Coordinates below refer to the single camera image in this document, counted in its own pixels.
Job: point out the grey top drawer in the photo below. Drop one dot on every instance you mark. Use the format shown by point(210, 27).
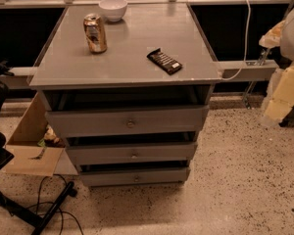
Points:
point(109, 122)

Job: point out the grey drawer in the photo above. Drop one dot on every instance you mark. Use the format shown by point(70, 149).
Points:
point(109, 122)
point(135, 176)
point(131, 153)

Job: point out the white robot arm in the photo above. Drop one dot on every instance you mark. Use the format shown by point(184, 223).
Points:
point(280, 102)

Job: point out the grey drawer cabinet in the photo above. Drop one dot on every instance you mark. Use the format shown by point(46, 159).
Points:
point(69, 78)

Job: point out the grey middle drawer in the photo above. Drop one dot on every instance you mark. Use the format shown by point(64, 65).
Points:
point(131, 153)

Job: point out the grey bottom drawer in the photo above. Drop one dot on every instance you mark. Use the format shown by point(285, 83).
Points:
point(135, 176)

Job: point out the open cardboard box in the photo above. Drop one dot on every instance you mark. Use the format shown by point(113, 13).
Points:
point(30, 157)

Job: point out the dark chocolate bar wrapper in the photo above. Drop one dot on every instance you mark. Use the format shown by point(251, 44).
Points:
point(164, 62)

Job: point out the crushed gold soda can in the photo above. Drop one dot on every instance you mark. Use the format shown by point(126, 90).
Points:
point(95, 33)

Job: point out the white ceramic bowl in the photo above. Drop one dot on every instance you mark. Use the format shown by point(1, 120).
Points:
point(113, 10)

